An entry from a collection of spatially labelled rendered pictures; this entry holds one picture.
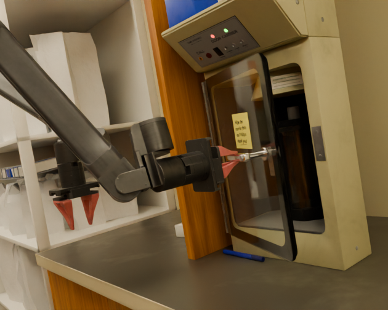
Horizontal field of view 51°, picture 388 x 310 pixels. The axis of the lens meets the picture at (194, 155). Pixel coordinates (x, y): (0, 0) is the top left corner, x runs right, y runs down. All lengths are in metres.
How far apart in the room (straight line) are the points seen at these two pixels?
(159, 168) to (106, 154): 0.09
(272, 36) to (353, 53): 0.48
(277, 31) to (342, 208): 0.38
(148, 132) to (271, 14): 0.32
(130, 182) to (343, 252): 0.45
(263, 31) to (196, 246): 0.56
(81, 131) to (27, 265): 1.50
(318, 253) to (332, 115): 0.29
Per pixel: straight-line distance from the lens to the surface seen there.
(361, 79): 1.28
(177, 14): 0.97
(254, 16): 0.83
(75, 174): 0.97
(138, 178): 0.68
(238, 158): 0.79
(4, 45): 0.76
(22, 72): 0.74
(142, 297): 0.91
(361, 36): 1.28
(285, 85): 0.92
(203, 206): 1.08
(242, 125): 0.87
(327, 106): 0.86
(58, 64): 1.91
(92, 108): 2.06
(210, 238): 1.10
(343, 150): 0.89
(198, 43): 0.95
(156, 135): 0.70
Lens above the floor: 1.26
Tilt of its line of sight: 3 degrees down
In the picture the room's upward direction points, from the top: 10 degrees counter-clockwise
